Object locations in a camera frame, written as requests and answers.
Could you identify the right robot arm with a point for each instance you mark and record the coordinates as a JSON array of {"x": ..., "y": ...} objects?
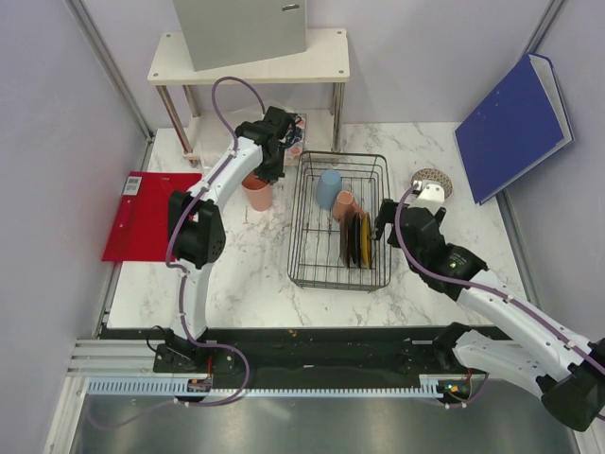
[{"x": 564, "y": 369}]

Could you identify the clear plastic sleeve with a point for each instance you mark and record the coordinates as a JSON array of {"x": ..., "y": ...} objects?
[{"x": 209, "y": 138}]

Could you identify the red folder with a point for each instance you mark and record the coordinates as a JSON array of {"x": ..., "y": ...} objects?
[{"x": 139, "y": 229}]

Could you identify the pink plastic tumbler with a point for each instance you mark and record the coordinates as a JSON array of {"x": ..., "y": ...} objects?
[{"x": 258, "y": 193}]

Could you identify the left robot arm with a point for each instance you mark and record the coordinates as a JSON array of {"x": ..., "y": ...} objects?
[{"x": 196, "y": 234}]

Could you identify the white cable duct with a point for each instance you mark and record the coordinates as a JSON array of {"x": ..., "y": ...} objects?
[{"x": 426, "y": 386}]

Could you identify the grey ring binder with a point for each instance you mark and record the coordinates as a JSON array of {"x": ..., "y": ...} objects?
[{"x": 220, "y": 33}]

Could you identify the blue plastic tumbler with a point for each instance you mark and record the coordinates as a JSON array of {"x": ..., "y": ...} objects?
[{"x": 329, "y": 186}]

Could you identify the brown patterned bowl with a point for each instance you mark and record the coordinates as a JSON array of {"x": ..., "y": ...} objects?
[{"x": 433, "y": 175}]

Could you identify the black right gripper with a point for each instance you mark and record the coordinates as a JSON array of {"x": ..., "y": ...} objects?
[{"x": 383, "y": 217}]

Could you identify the floral cover book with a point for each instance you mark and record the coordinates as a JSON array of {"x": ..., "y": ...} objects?
[{"x": 298, "y": 142}]

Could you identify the black wire dish rack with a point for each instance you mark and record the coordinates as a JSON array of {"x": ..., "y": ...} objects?
[{"x": 316, "y": 245}]

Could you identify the pink ceramic mug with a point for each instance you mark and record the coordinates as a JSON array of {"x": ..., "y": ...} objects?
[{"x": 345, "y": 202}]

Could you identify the yellow patterned plate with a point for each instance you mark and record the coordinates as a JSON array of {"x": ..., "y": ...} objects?
[{"x": 365, "y": 241}]

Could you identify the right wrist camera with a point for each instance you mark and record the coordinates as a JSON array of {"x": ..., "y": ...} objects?
[{"x": 429, "y": 194}]

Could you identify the blue ring binder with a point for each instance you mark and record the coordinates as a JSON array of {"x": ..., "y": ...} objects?
[{"x": 521, "y": 122}]

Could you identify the white shelf stand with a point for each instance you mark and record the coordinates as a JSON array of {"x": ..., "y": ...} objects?
[{"x": 326, "y": 60}]

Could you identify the black plate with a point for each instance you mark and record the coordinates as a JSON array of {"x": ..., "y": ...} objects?
[{"x": 354, "y": 236}]

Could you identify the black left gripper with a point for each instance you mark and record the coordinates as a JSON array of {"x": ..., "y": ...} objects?
[{"x": 272, "y": 175}]

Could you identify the dark brown plate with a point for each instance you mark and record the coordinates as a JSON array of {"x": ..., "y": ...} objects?
[{"x": 347, "y": 241}]

